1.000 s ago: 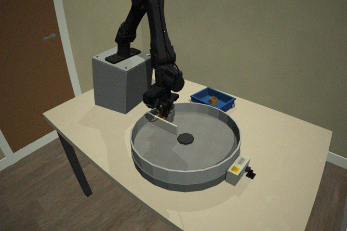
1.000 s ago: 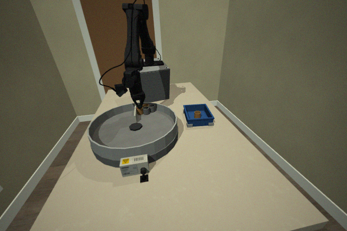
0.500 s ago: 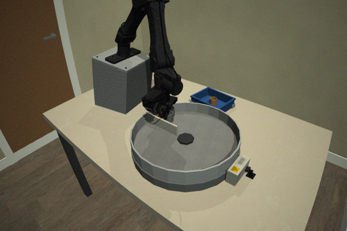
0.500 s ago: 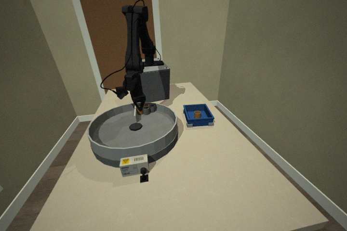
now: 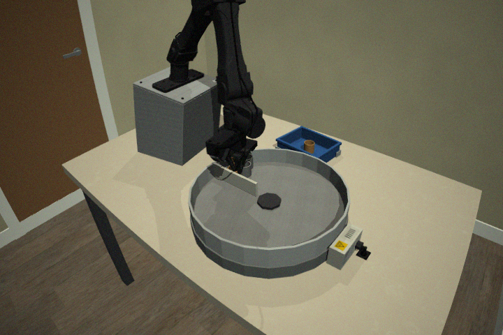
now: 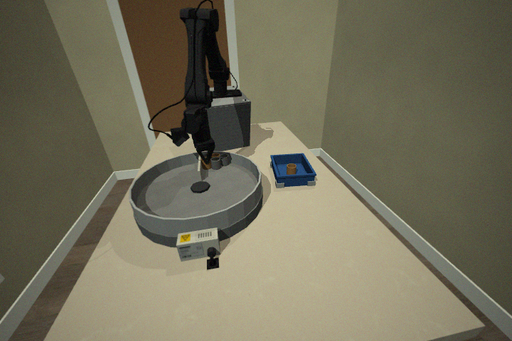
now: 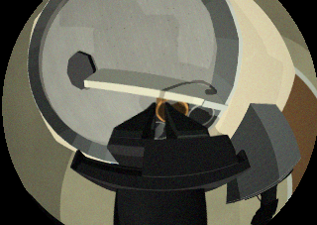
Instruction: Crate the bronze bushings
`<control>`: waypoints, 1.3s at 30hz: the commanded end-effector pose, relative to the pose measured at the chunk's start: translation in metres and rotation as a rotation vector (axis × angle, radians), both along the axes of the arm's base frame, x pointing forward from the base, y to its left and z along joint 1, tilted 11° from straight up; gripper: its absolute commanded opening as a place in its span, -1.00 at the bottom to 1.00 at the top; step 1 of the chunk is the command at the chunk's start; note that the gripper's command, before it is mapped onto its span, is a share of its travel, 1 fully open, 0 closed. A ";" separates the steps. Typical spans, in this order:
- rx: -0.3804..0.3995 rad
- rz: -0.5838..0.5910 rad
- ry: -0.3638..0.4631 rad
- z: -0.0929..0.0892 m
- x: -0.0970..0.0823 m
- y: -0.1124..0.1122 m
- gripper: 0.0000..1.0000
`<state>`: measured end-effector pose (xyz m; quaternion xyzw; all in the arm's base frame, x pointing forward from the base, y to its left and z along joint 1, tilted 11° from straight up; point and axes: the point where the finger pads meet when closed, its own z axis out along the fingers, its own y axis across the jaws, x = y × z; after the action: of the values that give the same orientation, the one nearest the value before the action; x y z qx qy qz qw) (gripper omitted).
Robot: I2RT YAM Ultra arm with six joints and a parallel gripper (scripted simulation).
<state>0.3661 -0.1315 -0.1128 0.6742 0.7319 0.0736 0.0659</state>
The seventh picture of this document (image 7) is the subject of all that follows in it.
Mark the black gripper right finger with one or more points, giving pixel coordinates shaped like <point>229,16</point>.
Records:
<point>182,127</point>

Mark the bronze bushing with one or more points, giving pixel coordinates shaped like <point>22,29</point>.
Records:
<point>179,106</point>

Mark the grey metal bushing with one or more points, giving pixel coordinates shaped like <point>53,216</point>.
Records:
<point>203,115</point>
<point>160,129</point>

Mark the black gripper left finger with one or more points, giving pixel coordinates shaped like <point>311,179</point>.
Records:
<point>139,126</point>

